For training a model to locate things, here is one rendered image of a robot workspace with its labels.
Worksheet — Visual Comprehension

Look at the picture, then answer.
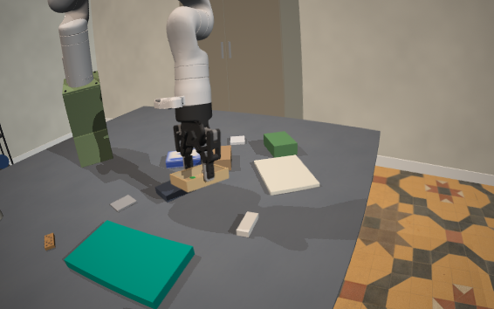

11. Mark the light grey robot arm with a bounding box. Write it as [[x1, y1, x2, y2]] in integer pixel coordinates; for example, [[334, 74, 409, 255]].
[[47, 0, 214, 109]]

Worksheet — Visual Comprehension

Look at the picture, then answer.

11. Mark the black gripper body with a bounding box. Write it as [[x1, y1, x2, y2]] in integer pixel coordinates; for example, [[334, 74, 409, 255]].
[[175, 102, 212, 147]]

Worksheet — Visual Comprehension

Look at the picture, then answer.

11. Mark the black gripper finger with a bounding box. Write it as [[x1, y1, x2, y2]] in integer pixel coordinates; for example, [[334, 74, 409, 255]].
[[189, 127, 221, 182], [174, 125, 194, 169]]

